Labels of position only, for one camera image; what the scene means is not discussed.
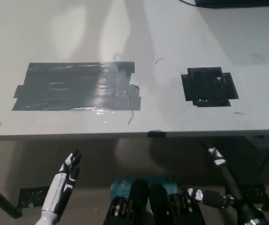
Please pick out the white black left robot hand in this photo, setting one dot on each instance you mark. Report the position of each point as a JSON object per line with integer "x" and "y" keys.
{"x": 58, "y": 187}

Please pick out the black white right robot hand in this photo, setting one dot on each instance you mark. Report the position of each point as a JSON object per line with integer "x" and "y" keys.
{"x": 230, "y": 182}

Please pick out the teal box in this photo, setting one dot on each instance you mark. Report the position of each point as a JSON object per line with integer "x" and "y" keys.
{"x": 122, "y": 185}

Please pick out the black tape piece table edge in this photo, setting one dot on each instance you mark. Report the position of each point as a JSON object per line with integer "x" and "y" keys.
{"x": 156, "y": 133}

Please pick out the small black tape patch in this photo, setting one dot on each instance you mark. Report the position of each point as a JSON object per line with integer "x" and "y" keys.
{"x": 207, "y": 87}

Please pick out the large grey tape patch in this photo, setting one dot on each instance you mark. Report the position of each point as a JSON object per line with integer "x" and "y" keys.
{"x": 78, "y": 86}

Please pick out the black flat device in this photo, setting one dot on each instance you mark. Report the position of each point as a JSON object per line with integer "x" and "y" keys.
{"x": 237, "y": 2}

